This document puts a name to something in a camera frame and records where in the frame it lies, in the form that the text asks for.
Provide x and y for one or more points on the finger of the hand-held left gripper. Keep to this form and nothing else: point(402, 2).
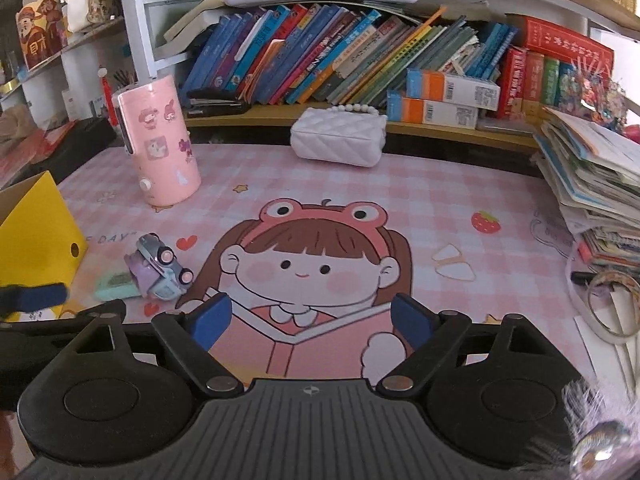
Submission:
point(20, 355)
point(42, 296)

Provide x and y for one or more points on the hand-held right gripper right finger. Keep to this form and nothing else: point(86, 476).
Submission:
point(410, 322)

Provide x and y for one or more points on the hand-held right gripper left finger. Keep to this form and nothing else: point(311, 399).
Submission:
point(212, 317)

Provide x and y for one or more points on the yellow cardboard box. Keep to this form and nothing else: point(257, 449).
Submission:
point(40, 230)

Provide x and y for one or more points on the mint green toy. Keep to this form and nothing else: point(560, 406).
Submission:
point(112, 287)

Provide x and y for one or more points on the purple toy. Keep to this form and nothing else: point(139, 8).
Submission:
point(142, 275)

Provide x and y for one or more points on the grey blue toy car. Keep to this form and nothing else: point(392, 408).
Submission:
point(160, 252)

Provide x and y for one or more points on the pink checkered cartoon desk mat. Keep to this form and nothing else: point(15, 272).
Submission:
point(475, 260)

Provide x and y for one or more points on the black ribbed case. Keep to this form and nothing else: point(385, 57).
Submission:
point(80, 145)

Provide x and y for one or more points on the pink sticker-covered humidifier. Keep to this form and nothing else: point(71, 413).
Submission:
point(160, 160)

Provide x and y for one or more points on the tape roll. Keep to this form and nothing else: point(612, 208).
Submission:
point(591, 305)

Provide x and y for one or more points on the white paper sheet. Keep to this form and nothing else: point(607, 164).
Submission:
point(600, 355)

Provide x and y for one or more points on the white quilted handbag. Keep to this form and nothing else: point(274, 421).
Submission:
point(335, 140)

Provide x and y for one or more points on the red tassel ornament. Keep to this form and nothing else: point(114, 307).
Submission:
point(107, 95)

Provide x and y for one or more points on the orange white carton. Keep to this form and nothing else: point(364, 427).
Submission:
point(430, 110)
point(450, 87)

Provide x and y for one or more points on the grey fluffy charm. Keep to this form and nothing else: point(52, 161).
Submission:
point(595, 435)

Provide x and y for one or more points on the stack of booklets and papers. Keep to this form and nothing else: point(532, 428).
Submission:
point(590, 185)

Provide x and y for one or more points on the white pen holder with pens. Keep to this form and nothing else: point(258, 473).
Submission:
point(122, 77)

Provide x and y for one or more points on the red standing book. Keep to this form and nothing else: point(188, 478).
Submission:
point(512, 85)

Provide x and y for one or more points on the paper wealth god figure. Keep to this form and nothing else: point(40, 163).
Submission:
point(42, 35)

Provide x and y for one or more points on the row of books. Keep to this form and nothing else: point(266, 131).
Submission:
point(325, 60)

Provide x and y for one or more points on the white bookshelf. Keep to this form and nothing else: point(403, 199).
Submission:
point(132, 35)

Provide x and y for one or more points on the green standing book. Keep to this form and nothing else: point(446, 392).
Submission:
point(551, 82)

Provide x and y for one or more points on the colourful patterned book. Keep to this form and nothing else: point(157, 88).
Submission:
point(585, 87)

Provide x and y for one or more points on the stack of white booklets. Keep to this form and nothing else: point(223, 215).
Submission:
point(195, 20)

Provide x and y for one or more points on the thick red dictionary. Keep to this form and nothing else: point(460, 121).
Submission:
point(560, 40)

